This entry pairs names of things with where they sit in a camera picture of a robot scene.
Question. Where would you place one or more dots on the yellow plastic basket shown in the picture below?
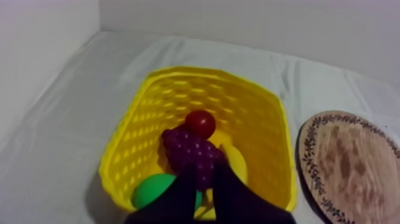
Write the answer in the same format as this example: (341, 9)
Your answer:
(253, 125)

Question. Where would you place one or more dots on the purple toy grapes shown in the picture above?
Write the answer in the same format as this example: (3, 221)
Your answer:
(192, 153)

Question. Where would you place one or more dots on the round wooden board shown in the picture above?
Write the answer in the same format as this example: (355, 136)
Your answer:
(353, 169)

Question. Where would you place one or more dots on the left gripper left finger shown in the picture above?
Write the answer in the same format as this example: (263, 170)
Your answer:
(175, 204)

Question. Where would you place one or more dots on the small red fruit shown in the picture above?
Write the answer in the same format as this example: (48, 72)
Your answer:
(200, 123)

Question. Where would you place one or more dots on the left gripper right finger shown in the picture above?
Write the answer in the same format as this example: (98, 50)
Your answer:
(240, 203)

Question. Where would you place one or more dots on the green toy pear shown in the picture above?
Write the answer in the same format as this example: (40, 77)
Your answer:
(151, 189)

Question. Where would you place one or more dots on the yellow toy banana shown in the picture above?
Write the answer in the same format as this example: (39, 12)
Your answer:
(234, 158)

